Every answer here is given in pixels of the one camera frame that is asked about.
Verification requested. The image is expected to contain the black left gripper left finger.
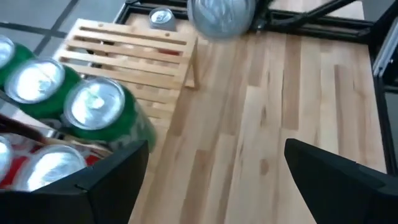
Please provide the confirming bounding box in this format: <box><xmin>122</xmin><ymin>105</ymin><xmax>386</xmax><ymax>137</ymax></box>
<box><xmin>0</xmin><ymin>139</ymin><xmax>150</xmax><ymax>224</ymax></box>

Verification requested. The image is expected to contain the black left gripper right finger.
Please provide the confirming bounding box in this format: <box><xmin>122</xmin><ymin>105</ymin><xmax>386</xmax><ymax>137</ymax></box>
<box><xmin>284</xmin><ymin>138</ymin><xmax>398</xmax><ymax>224</ymax></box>

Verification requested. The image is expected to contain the green soda can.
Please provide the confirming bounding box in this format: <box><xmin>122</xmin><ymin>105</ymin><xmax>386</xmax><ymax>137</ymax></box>
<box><xmin>3</xmin><ymin>57</ymin><xmax>82</xmax><ymax>121</ymax></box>
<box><xmin>0</xmin><ymin>34</ymin><xmax>35</xmax><ymax>91</ymax></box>
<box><xmin>62</xmin><ymin>77</ymin><xmax>159</xmax><ymax>154</ymax></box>

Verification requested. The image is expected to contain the grey and pink soda can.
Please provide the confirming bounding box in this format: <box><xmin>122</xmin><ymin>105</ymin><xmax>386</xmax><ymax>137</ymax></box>
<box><xmin>187</xmin><ymin>0</ymin><xmax>258</xmax><ymax>40</ymax></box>
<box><xmin>149</xmin><ymin>7</ymin><xmax>178</xmax><ymax>32</ymax></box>

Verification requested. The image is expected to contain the wooden slatted shelf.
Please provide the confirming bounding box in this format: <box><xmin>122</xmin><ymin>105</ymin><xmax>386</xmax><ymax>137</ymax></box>
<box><xmin>51</xmin><ymin>17</ymin><xmax>200</xmax><ymax>175</ymax></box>

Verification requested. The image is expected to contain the grey aluminium bar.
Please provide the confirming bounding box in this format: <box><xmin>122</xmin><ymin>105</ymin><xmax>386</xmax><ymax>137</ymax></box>
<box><xmin>371</xmin><ymin>18</ymin><xmax>398</xmax><ymax>78</ymax></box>

